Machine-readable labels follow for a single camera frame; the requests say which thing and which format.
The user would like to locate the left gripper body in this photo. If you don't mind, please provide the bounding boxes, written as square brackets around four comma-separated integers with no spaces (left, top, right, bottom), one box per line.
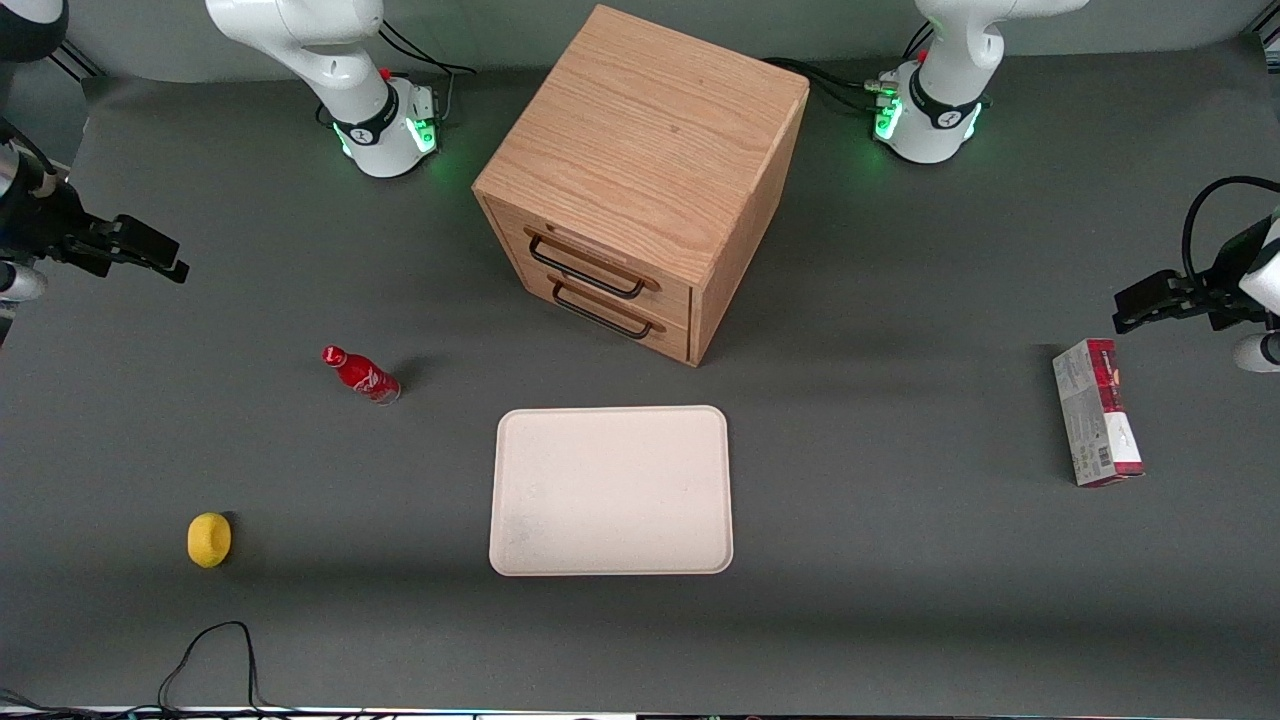
[1194,219,1274,330]

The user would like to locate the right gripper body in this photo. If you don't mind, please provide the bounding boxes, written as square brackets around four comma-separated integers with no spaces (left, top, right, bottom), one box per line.
[0,180,123,278]

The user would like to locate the wooden drawer with slotted front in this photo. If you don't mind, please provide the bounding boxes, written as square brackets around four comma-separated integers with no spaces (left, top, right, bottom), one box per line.
[490,203,694,323]

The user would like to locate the wooden drawer with plain front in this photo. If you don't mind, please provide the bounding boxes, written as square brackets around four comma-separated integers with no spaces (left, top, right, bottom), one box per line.
[515,265,693,363]

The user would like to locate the oak wooden drawer cabinet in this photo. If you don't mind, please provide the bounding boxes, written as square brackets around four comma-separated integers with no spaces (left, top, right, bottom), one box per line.
[472,5,810,367]

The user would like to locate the grey and red carton box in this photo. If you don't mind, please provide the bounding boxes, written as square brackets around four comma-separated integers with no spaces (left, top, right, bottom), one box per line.
[1052,338,1146,488]

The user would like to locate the red cola bottle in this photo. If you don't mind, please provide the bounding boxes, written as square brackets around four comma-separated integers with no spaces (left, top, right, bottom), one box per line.
[321,345,402,406]

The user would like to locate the yellow toy fruit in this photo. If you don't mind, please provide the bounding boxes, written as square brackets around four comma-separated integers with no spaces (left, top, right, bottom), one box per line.
[187,512,233,570]

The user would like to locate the beige rectangular tray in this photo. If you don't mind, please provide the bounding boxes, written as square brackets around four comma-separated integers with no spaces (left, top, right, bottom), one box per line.
[488,405,735,577]

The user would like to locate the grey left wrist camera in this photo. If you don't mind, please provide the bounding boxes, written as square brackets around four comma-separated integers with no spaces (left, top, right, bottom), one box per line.
[1232,332,1280,374]

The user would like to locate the black left gripper cable loop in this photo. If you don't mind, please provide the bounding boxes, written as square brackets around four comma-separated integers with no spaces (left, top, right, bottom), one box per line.
[1181,176,1280,283]

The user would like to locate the black right arm base cable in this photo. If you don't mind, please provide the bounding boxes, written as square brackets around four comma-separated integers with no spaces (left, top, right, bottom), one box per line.
[316,18,479,129]

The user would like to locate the thin black table cable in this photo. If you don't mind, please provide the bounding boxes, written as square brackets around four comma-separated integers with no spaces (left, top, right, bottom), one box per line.
[0,620,401,720]

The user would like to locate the black left arm base cables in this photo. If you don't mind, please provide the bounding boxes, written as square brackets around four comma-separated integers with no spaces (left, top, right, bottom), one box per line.
[764,20,936,114]

